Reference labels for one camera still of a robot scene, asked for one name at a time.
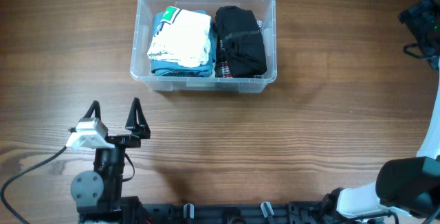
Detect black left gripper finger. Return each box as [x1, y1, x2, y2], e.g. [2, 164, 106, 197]
[125, 98, 151, 139]
[83, 100, 101, 120]

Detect blue jeans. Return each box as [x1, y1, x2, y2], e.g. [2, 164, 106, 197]
[147, 10, 216, 78]

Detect plaid shirt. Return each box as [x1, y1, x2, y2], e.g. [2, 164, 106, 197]
[213, 17, 265, 80]

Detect white printed shirt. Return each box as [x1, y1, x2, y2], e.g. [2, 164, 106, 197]
[147, 6, 212, 68]

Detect black garment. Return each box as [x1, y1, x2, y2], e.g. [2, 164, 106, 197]
[213, 5, 268, 79]

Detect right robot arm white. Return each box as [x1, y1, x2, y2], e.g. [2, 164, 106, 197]
[314, 0, 439, 223]

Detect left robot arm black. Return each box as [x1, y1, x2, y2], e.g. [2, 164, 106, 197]
[66, 98, 153, 223]

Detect clear plastic storage bin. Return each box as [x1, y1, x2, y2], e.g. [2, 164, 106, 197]
[130, 0, 277, 93]

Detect black left camera cable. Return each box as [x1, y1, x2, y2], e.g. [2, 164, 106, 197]
[0, 145, 68, 224]

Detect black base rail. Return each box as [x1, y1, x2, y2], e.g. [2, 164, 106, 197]
[137, 200, 399, 224]

